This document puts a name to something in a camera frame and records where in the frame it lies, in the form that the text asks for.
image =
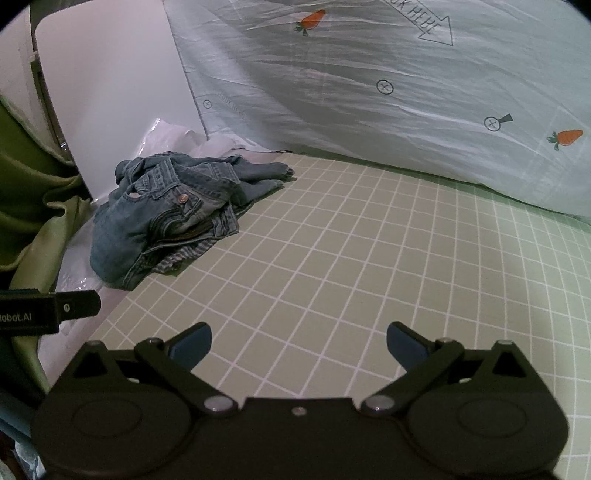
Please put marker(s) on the blue denim jeans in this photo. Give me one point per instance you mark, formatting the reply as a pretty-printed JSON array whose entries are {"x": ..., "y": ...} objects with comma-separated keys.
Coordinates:
[{"x": 170, "y": 199}]

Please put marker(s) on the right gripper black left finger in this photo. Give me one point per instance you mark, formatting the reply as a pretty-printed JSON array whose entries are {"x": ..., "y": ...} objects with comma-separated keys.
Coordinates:
[{"x": 168, "y": 365}]

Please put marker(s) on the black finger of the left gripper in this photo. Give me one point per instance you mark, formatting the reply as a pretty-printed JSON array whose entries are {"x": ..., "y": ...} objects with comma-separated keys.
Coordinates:
[{"x": 74, "y": 305}]

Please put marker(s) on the blue checked shirt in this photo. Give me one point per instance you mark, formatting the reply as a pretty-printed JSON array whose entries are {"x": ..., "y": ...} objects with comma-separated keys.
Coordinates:
[{"x": 172, "y": 260}]

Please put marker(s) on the pale carrot print sheet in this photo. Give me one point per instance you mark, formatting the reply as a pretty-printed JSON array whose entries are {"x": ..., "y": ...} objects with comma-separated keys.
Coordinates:
[{"x": 490, "y": 92}]

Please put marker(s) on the olive green curtain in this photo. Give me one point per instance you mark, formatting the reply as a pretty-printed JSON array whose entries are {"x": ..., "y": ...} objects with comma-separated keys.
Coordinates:
[{"x": 43, "y": 204}]

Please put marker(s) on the white board panel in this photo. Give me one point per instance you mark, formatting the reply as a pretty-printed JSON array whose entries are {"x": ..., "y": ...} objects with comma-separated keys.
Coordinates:
[{"x": 111, "y": 69}]

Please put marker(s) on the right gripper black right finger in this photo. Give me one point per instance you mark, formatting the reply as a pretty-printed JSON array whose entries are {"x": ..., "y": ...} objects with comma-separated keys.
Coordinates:
[{"x": 427, "y": 364}]

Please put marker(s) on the green grid cutting mat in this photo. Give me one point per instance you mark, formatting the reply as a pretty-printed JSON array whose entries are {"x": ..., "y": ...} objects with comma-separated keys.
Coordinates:
[{"x": 299, "y": 301}]

